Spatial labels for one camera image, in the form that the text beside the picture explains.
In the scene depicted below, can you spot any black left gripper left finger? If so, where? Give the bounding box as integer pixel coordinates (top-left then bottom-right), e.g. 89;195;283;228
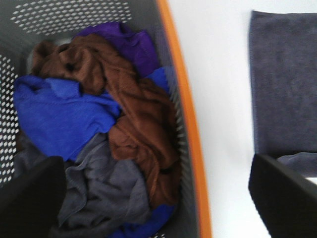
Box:
0;156;66;238

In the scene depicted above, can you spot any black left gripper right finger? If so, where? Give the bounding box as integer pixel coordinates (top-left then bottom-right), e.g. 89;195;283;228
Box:
248;154;317;238

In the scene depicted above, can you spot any dark grey towel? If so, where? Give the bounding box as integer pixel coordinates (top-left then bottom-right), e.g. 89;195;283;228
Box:
249;11;317;178

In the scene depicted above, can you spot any grey towel in basket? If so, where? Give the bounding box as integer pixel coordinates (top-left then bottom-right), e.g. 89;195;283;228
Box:
53;133;151;236

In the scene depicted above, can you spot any blue towel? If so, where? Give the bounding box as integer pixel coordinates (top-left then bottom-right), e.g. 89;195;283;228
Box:
13;75;166;160

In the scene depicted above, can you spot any brown towel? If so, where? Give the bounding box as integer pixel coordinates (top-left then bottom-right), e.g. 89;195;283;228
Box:
32;34;181;207

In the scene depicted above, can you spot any purple towel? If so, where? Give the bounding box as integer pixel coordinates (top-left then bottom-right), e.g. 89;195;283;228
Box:
77;22;163;78

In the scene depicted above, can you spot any grey perforated basket orange rim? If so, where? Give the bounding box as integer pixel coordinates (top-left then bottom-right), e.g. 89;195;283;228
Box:
0;0;212;238

